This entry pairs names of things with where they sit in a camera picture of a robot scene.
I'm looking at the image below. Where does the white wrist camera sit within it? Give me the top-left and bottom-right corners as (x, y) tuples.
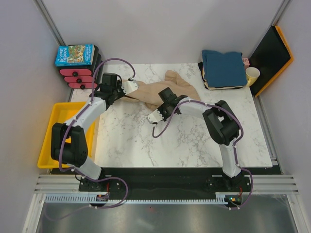
(121, 80), (139, 95)
(147, 109), (164, 124)

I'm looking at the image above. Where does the aluminium frame rail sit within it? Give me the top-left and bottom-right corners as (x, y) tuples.
(253, 175), (299, 195)

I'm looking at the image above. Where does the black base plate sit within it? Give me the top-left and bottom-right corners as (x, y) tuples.
(79, 167), (251, 200)

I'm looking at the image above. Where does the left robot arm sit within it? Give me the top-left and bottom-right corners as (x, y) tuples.
(51, 73), (125, 191)

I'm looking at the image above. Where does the black orange tray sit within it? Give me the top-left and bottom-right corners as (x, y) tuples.
(249, 26), (294, 97)

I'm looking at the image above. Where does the blue treehouse book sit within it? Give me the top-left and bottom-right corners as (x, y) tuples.
(54, 44), (98, 67)

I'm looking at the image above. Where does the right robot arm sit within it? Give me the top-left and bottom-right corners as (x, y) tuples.
(155, 88), (243, 191)

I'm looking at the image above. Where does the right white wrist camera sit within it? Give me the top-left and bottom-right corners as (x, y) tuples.
(147, 109), (164, 124)

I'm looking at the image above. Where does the white cable duct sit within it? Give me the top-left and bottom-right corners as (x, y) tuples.
(44, 193), (228, 205)

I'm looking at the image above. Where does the beige t-shirt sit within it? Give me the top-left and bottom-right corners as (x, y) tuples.
(121, 70), (201, 111)

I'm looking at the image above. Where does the yellow plastic bin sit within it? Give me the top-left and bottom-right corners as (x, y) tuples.
(36, 102), (100, 169)

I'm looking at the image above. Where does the black pink drawer unit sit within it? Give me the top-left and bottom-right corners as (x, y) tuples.
(57, 45), (102, 90)

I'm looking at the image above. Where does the yellow mug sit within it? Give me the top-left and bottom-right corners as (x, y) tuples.
(245, 67), (260, 87)

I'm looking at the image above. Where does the folded blue t-shirt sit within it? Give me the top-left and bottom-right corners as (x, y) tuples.
(202, 50), (247, 89)

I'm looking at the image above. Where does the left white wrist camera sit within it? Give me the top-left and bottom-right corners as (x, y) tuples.
(121, 80), (139, 95)

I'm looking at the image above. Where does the pink box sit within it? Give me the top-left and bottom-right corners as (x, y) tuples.
(242, 58), (250, 69)

